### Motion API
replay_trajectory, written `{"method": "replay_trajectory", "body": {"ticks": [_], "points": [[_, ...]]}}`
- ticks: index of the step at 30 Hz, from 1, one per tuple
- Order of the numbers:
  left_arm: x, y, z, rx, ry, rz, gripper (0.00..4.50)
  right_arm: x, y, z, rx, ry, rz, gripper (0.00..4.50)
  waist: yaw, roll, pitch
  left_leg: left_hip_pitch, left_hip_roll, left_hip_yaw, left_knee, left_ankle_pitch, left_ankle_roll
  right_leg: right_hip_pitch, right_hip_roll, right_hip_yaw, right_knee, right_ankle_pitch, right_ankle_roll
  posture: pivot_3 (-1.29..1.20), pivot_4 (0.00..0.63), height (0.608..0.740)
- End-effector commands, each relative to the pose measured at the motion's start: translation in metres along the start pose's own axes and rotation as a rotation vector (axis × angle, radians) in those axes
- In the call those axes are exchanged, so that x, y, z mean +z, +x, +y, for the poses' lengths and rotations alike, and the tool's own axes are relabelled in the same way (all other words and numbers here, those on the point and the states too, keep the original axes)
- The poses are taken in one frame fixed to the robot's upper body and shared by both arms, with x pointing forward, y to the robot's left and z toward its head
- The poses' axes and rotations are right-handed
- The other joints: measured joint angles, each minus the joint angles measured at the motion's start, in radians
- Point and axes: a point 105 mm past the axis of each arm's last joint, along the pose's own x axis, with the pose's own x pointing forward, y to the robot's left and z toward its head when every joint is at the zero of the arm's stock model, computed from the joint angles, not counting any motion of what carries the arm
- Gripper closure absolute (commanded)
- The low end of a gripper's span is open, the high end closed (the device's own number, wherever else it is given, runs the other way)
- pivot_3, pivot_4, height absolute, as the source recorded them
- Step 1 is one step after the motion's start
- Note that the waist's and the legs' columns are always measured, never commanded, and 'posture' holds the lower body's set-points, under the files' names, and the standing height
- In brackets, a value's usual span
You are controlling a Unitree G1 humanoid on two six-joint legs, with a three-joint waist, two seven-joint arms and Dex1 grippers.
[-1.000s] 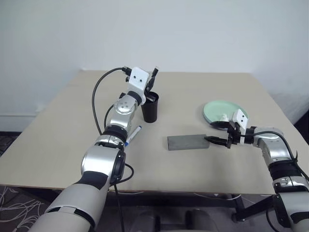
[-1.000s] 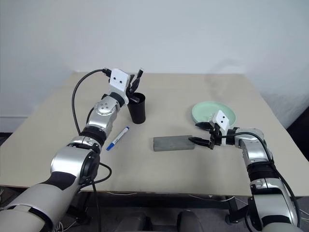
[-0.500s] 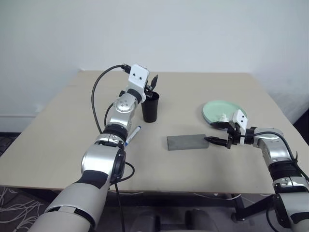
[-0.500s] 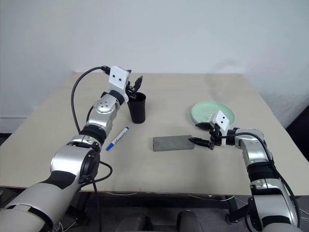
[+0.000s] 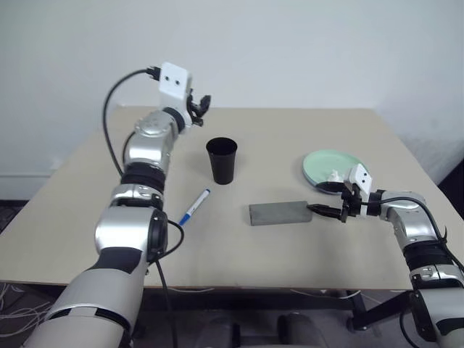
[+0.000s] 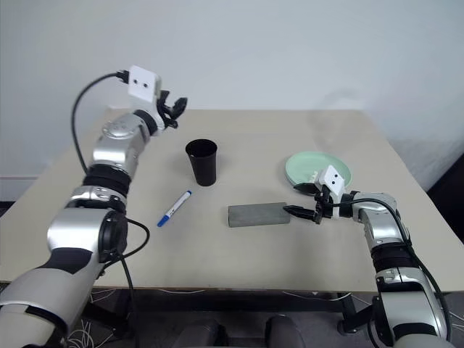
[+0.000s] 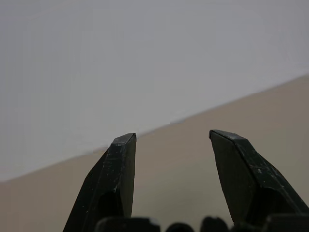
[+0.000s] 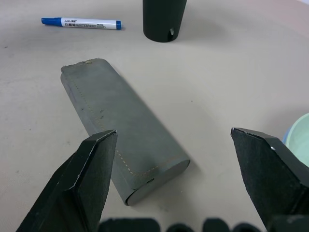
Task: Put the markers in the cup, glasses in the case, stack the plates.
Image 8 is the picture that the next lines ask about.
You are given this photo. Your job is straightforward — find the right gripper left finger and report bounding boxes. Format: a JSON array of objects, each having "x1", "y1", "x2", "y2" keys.
[{"x1": 15, "y1": 130, "x2": 118, "y2": 232}]

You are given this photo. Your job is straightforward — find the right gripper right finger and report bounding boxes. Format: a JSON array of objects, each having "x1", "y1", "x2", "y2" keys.
[{"x1": 230, "y1": 127, "x2": 309, "y2": 227}]

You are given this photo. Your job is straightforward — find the light green plate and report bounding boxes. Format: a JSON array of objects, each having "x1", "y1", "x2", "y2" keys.
[{"x1": 284, "y1": 112, "x2": 309, "y2": 168}]

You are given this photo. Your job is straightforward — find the grey glasses case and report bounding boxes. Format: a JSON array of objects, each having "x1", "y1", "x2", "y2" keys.
[{"x1": 60, "y1": 58, "x2": 191, "y2": 207}]

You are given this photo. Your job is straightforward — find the white marker with blue cap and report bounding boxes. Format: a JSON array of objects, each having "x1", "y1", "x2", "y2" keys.
[{"x1": 40, "y1": 16, "x2": 123, "y2": 31}]

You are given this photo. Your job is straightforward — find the black plastic cup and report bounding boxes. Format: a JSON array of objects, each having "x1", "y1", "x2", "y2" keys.
[{"x1": 142, "y1": 0, "x2": 188, "y2": 44}]

